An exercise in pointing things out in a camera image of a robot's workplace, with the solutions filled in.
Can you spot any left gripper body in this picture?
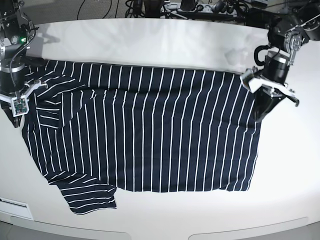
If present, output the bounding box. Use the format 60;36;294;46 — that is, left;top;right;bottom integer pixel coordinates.
261;51;290;83

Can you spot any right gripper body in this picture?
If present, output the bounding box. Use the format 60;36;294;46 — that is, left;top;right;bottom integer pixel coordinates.
0;63;26;94

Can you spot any navy white striped T-shirt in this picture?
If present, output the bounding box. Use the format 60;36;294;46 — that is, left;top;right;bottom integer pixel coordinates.
22;60;261;215

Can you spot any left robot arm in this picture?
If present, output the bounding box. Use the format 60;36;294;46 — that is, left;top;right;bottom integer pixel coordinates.
253;3;320;122

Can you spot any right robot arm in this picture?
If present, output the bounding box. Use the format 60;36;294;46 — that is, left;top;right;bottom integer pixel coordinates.
0;0;42;128

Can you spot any black box on right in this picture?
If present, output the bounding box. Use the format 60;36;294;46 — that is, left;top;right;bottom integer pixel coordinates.
244;8;275;29

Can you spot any white label sticker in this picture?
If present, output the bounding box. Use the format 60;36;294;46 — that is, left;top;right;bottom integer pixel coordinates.
0;197;34;221

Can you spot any white power strip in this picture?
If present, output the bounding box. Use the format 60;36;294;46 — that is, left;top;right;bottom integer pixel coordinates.
194;1;235;15

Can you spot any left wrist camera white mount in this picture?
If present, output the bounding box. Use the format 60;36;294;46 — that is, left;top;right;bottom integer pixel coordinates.
239;67;300;107

